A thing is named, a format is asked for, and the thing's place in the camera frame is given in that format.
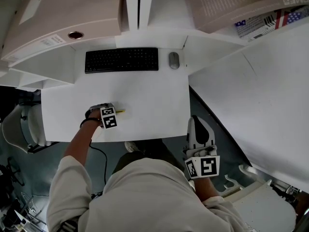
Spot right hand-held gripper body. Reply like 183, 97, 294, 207
183, 115, 221, 179

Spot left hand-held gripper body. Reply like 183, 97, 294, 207
84, 102, 119, 130

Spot person's right forearm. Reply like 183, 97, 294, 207
193, 176, 223, 201

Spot person's left forearm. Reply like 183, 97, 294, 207
63, 119, 102, 166

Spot person's left hand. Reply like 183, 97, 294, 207
88, 110, 102, 121

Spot black wristband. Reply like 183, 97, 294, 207
79, 117, 101, 130

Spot person's white shoe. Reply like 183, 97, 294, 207
124, 141, 146, 154

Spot person's dark trousers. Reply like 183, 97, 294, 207
112, 138, 186, 176

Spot white table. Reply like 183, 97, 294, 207
41, 28, 192, 143

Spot black keyboard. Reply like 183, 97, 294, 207
84, 47, 159, 74

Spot person's cream sweatshirt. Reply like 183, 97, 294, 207
46, 156, 252, 232

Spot large white side desk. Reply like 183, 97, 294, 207
187, 23, 309, 194

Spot white perforated chair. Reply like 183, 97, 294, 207
223, 164, 298, 232

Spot white office chair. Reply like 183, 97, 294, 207
1, 102, 53, 155

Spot grey computer mouse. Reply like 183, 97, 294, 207
168, 52, 180, 70

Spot beige binder box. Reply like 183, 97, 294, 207
0, 0, 126, 62

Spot white monitor stand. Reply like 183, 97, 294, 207
124, 0, 155, 31

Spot flag printed book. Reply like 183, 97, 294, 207
233, 5, 309, 40

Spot black cable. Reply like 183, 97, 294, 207
88, 141, 108, 186

